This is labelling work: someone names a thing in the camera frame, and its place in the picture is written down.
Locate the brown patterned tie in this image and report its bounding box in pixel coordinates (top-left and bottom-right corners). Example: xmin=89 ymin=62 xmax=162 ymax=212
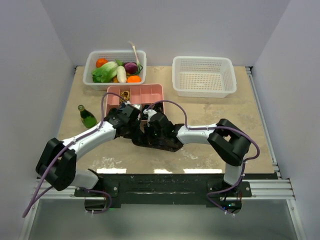
xmin=131 ymin=137 xmax=183 ymax=152

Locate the pink divided organizer tray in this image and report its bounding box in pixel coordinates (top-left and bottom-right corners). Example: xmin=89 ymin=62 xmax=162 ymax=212
xmin=105 ymin=84 xmax=164 ymax=117

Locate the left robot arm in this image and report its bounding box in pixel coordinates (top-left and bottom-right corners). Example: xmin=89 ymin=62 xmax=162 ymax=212
xmin=35 ymin=104 xmax=142 ymax=196

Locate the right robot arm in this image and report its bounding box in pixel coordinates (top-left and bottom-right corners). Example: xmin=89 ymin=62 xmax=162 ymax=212
xmin=143 ymin=110 xmax=251 ymax=197

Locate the rolled black orange tie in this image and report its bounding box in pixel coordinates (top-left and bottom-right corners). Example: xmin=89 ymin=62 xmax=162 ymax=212
xmin=152 ymin=102 xmax=164 ymax=113

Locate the rolled yellow tie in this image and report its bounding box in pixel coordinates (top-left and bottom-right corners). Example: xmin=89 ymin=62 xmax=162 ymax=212
xmin=120 ymin=90 xmax=131 ymax=102

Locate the green glass bottle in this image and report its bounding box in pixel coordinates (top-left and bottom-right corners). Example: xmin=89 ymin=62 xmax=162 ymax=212
xmin=77 ymin=104 xmax=98 ymax=129

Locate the orange front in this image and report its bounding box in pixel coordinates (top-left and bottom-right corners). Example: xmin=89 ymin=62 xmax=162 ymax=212
xmin=127 ymin=75 xmax=141 ymax=83

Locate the white radish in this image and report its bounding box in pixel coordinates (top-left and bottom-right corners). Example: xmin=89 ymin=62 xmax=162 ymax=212
xmin=117 ymin=66 xmax=127 ymax=83

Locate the green lettuce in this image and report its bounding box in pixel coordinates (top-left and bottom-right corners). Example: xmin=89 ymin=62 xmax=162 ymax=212
xmin=91 ymin=61 xmax=119 ymax=83

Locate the purple onion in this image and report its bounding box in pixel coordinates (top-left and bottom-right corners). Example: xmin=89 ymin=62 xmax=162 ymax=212
xmin=124 ymin=62 xmax=138 ymax=75

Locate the white empty basket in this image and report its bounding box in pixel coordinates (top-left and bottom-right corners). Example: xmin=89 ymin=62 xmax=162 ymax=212
xmin=172 ymin=56 xmax=237 ymax=98

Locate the green onion stalk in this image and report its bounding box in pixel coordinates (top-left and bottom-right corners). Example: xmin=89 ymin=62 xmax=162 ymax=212
xmin=128 ymin=41 xmax=143 ymax=74

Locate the white vegetable basket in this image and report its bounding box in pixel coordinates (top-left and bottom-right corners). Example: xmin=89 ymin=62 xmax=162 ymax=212
xmin=82 ymin=50 xmax=147 ymax=91

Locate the orange tomato back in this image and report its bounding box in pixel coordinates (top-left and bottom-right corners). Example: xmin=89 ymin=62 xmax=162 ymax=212
xmin=95 ymin=58 xmax=108 ymax=68

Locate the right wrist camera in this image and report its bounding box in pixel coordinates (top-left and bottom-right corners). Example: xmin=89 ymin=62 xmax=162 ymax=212
xmin=143 ymin=109 xmax=157 ymax=127

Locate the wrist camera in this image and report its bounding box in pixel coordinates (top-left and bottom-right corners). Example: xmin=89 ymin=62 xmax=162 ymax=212
xmin=124 ymin=101 xmax=142 ymax=111
xmin=143 ymin=109 xmax=157 ymax=127

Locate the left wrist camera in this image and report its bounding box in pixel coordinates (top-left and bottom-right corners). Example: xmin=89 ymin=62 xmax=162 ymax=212
xmin=124 ymin=101 xmax=142 ymax=111

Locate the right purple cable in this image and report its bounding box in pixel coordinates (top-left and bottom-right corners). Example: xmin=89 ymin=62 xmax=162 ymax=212
xmin=146 ymin=99 xmax=261 ymax=216

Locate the purple cable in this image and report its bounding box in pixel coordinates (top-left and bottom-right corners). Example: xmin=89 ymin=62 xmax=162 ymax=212
xmin=146 ymin=99 xmax=261 ymax=216
xmin=22 ymin=92 xmax=132 ymax=218

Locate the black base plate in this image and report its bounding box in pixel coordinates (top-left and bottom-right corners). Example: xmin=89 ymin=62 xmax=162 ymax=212
xmin=74 ymin=173 xmax=252 ymax=214

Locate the aluminium frame rail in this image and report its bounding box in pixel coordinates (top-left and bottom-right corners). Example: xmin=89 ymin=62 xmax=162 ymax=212
xmin=40 ymin=179 xmax=296 ymax=200

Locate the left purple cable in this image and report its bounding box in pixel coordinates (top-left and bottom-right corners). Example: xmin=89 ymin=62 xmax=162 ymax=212
xmin=22 ymin=92 xmax=132 ymax=218

